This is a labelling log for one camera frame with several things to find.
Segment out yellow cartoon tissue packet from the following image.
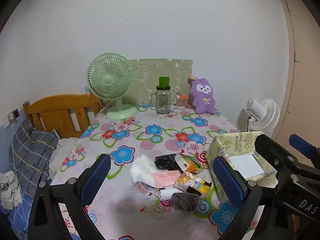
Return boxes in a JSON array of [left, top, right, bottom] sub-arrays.
[[174, 172, 212, 194]]

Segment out green desk fan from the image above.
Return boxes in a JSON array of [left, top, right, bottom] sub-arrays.
[[87, 53, 137, 120]]

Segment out wall socket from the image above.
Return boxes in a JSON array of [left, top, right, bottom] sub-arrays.
[[7, 109, 20, 121]]

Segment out grey sock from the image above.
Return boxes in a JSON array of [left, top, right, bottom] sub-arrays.
[[171, 192, 202, 213]]

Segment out white fan cable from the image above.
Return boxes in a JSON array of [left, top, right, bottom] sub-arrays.
[[95, 97, 113, 117]]

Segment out white crumpled cloth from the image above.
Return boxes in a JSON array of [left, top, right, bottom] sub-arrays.
[[0, 171, 23, 209]]

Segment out black plastic bag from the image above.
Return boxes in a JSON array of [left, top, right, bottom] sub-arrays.
[[154, 153, 181, 172]]

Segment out white fan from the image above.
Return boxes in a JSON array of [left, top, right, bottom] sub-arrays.
[[237, 98, 280, 137]]

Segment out wooden chair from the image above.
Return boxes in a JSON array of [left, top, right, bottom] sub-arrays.
[[23, 94, 103, 138]]

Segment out green orange tissue packet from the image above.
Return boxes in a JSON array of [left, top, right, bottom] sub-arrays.
[[174, 153, 204, 174]]

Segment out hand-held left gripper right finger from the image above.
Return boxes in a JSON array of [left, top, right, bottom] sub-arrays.
[[212, 156, 295, 240]]

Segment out beige door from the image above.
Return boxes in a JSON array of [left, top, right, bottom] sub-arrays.
[[277, 0, 320, 145]]

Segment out pink face mask packet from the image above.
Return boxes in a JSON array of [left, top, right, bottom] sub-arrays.
[[152, 170, 183, 189]]

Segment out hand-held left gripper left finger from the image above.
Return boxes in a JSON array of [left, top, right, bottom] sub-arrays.
[[28, 153, 112, 240]]

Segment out white cloth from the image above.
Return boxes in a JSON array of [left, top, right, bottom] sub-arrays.
[[130, 154, 160, 188], [0, 171, 23, 209]]

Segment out yellow patterned box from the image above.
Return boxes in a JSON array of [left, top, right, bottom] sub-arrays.
[[205, 131, 278, 203]]

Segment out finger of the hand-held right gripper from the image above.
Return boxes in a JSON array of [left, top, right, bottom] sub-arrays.
[[289, 134, 320, 167], [254, 134, 299, 180]]

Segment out green patterned board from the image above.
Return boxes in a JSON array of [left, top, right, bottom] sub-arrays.
[[129, 58, 193, 107]]

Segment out white face mask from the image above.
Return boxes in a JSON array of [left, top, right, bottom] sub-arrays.
[[159, 187, 180, 200]]

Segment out blue bed sheet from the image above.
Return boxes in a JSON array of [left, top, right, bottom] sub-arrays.
[[0, 195, 35, 233]]

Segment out small jar with orange lid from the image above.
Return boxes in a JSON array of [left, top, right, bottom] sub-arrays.
[[176, 93, 189, 109]]

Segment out glass jar with green cap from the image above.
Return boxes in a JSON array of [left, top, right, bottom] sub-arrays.
[[151, 76, 173, 115]]

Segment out purple plush bunny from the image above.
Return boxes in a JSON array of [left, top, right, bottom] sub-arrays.
[[188, 75, 216, 114]]

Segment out grey plaid pillow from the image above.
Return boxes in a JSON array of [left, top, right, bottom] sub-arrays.
[[9, 119, 59, 198]]

